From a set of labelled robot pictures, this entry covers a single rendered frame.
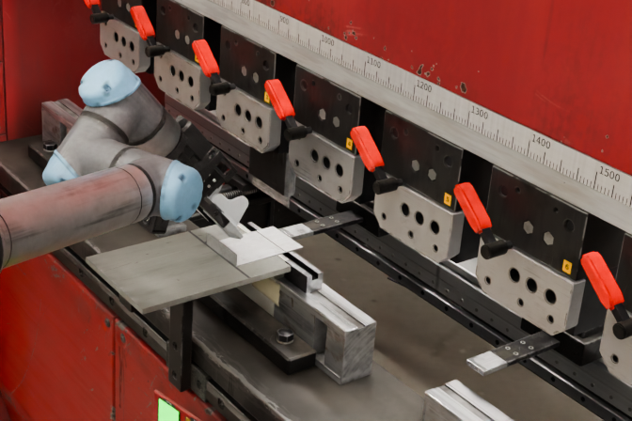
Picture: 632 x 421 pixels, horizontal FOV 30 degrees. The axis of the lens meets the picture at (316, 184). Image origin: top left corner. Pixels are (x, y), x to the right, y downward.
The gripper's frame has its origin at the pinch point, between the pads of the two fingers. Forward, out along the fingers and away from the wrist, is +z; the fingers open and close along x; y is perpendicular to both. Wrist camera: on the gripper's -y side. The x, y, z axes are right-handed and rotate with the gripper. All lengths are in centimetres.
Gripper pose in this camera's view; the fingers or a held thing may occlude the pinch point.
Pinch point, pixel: (223, 228)
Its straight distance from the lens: 184.3
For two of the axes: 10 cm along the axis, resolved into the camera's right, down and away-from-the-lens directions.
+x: -5.9, -3.7, 7.1
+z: 4.6, 5.7, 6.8
